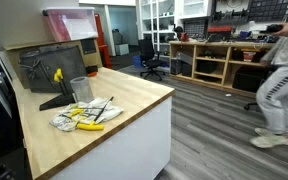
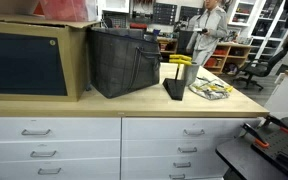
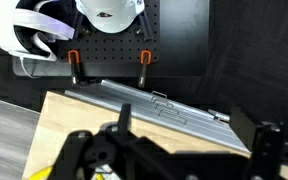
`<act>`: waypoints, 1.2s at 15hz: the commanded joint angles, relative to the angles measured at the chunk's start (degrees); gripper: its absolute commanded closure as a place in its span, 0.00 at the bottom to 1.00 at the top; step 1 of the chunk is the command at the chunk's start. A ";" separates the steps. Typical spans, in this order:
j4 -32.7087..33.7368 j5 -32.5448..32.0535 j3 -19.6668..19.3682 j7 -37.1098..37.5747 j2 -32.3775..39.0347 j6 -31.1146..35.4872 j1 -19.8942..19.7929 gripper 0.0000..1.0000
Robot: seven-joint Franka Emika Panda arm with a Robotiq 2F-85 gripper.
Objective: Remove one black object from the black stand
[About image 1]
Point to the person's hand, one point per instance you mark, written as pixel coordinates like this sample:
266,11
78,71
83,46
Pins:
284,29

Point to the black handheld controller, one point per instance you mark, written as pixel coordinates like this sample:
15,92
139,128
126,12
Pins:
271,28

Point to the tall red object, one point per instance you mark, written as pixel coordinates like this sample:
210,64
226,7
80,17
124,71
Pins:
100,36

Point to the small black object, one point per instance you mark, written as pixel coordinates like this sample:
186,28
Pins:
91,68

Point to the small orange object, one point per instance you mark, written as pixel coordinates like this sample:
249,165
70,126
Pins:
92,74

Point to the black wedge tool stand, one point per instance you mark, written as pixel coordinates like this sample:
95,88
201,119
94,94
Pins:
55,101

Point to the black pegboard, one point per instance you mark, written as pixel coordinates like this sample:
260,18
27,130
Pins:
270,10

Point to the large black storage box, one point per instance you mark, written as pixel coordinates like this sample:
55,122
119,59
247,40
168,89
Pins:
249,80

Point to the person in grey clothes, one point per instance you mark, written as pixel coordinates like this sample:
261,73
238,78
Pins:
280,93

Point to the red toolbox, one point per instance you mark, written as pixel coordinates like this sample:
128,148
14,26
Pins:
219,33

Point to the wooden shelf unit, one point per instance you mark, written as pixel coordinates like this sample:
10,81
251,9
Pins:
227,63

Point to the small black storage box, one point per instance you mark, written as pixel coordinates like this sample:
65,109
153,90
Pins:
206,66

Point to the white floor scrap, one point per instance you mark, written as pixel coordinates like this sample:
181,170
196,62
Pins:
228,95

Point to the black mesh crate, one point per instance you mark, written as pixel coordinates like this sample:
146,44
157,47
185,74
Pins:
195,28

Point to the white glass-door cabinet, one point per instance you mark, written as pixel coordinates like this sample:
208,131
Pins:
157,20

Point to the black office chair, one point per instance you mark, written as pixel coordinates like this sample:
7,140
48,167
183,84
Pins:
148,55

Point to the blue bin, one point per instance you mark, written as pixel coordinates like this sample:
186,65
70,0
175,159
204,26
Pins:
137,61

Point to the white box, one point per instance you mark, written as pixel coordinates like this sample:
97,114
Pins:
121,49

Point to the dark backpack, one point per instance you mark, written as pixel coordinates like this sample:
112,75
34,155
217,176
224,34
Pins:
117,36

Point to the white crumpled cloth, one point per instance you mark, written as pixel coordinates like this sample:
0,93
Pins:
114,111

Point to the large cardboard box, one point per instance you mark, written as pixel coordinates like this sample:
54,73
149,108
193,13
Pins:
92,60

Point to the grey translucent cup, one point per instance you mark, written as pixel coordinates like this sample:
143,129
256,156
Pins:
81,90

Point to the red plastic bag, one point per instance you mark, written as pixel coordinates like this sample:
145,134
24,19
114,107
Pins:
70,23

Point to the black wall tool rack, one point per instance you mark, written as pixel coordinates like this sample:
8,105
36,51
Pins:
230,15

